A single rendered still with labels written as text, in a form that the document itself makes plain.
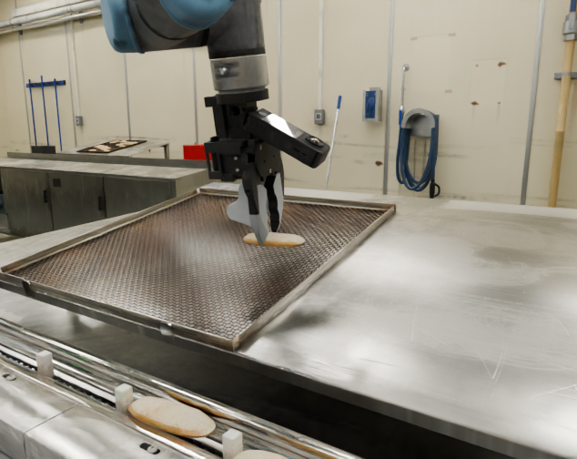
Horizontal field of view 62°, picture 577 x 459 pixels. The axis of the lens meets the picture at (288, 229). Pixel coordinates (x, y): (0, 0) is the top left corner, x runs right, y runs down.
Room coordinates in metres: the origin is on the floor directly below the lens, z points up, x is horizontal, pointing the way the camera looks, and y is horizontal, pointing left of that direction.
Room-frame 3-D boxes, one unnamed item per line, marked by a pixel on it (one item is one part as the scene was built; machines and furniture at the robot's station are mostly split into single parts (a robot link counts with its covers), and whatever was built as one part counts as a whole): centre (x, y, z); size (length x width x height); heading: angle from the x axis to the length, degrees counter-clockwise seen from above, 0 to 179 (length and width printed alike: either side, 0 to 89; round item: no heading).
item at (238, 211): (0.67, 0.06, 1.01); 0.06 x 0.03 x 0.09; 65
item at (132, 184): (4.56, 1.70, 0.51); 3.00 x 1.26 x 1.03; 57
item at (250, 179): (0.66, 0.05, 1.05); 0.05 x 0.02 x 0.09; 155
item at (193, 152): (4.36, 0.64, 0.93); 0.51 x 0.36 x 0.13; 61
